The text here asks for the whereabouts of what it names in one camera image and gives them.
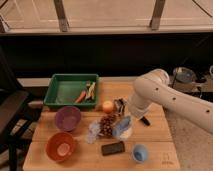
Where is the white paper cup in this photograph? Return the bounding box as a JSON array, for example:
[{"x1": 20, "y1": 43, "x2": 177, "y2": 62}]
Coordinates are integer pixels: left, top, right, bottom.
[{"x1": 114, "y1": 122, "x2": 132, "y2": 140}]

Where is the black chair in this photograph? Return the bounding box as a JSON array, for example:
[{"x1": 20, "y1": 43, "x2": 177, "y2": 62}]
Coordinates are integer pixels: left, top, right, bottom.
[{"x1": 0, "y1": 47, "x2": 41, "y2": 171}]

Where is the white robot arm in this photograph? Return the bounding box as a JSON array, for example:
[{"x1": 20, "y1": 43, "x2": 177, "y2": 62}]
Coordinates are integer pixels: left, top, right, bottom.
[{"x1": 112, "y1": 69, "x2": 213, "y2": 140}]

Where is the green plastic tray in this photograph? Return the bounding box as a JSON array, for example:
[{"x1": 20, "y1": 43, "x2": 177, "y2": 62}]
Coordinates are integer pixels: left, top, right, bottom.
[{"x1": 44, "y1": 74, "x2": 99, "y2": 109}]

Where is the purple bowl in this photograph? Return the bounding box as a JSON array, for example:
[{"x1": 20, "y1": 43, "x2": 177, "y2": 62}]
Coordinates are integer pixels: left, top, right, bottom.
[{"x1": 54, "y1": 106, "x2": 81, "y2": 131}]

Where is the yellow corn cob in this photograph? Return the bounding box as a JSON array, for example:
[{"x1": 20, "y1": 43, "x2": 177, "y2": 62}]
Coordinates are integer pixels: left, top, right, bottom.
[{"x1": 85, "y1": 82, "x2": 96, "y2": 100}]

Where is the black rectangular block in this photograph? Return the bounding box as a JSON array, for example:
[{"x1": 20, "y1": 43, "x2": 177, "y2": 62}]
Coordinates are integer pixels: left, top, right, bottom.
[{"x1": 101, "y1": 141, "x2": 125, "y2": 156}]

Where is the orange bowl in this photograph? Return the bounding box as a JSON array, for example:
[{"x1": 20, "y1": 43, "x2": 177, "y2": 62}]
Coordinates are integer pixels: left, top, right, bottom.
[{"x1": 46, "y1": 132, "x2": 76, "y2": 162}]

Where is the blue sponge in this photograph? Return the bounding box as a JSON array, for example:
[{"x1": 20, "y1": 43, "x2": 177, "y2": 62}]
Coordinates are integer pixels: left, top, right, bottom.
[{"x1": 132, "y1": 144, "x2": 149, "y2": 163}]

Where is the black handled knife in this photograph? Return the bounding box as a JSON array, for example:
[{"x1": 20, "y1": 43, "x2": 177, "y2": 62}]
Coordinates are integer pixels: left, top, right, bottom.
[{"x1": 140, "y1": 117, "x2": 151, "y2": 126}]

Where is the clear plastic bag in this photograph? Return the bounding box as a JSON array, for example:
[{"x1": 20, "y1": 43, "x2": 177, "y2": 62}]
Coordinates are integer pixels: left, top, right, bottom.
[{"x1": 86, "y1": 121, "x2": 100, "y2": 144}]

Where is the bunch of dark grapes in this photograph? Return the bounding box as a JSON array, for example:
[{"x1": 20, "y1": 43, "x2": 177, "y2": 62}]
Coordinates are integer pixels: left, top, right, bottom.
[{"x1": 100, "y1": 114, "x2": 116, "y2": 137}]

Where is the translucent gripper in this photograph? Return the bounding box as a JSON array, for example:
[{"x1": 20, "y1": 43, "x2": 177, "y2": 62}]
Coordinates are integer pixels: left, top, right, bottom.
[{"x1": 112, "y1": 116, "x2": 132, "y2": 139}]

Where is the silver metal utensil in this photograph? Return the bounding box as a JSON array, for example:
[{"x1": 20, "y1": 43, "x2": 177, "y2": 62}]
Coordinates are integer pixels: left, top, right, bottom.
[{"x1": 114, "y1": 98, "x2": 126, "y2": 115}]

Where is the orange carrot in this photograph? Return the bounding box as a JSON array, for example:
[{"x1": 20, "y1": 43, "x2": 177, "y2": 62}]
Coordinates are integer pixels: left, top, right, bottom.
[{"x1": 75, "y1": 91, "x2": 86, "y2": 103}]

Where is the metal bowl in background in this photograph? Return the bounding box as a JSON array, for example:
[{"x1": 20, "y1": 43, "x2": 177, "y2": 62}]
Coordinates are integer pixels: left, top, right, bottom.
[{"x1": 173, "y1": 67, "x2": 196, "y2": 83}]

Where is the red yellow apple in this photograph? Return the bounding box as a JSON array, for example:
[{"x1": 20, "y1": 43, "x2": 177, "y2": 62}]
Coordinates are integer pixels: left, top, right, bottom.
[{"x1": 102, "y1": 101, "x2": 115, "y2": 114}]

